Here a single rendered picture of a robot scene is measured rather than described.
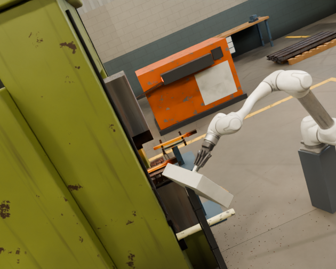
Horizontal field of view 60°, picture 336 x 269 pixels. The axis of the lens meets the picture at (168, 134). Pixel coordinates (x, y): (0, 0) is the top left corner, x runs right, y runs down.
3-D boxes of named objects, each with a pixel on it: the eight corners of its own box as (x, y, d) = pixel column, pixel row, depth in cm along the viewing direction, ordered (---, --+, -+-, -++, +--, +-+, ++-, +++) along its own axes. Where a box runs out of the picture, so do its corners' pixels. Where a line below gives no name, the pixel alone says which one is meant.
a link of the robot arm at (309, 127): (312, 134, 249) (306, 111, 241) (332, 137, 233) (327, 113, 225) (299, 143, 244) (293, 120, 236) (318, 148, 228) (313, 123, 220)
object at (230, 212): (233, 212, 210) (231, 206, 208) (236, 215, 205) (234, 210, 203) (177, 237, 209) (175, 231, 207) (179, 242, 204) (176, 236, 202)
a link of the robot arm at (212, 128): (202, 131, 193) (212, 130, 180) (213, 111, 196) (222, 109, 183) (216, 140, 195) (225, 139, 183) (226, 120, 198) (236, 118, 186)
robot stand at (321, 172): (325, 193, 274) (312, 139, 253) (346, 200, 256) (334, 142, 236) (311, 205, 267) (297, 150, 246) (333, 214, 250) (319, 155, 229)
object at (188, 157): (191, 151, 309) (191, 150, 308) (200, 167, 271) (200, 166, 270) (166, 163, 309) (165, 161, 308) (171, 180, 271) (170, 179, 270)
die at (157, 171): (168, 168, 237) (164, 160, 234) (172, 180, 219) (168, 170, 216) (120, 190, 236) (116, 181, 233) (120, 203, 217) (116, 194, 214)
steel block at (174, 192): (189, 199, 266) (171, 158, 251) (200, 224, 231) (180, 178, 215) (133, 224, 265) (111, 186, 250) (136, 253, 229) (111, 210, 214)
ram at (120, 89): (144, 116, 235) (122, 69, 221) (149, 129, 198) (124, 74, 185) (96, 137, 233) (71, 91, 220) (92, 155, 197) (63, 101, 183)
